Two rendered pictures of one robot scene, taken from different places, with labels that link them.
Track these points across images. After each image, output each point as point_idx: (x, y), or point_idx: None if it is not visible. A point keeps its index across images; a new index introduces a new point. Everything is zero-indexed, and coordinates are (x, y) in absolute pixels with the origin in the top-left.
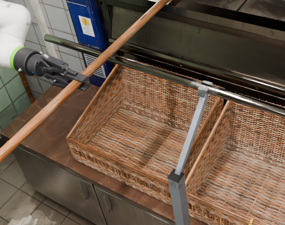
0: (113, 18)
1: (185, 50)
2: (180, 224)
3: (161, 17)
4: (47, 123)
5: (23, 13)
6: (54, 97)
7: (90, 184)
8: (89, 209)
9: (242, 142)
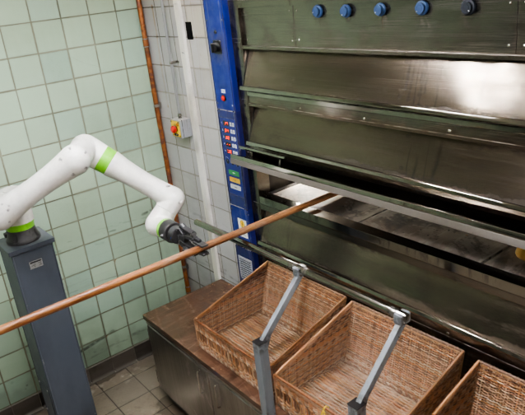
0: None
1: (317, 256)
2: (263, 403)
3: (299, 222)
4: (187, 314)
5: (178, 193)
6: (176, 254)
7: (206, 371)
8: (204, 409)
9: (357, 356)
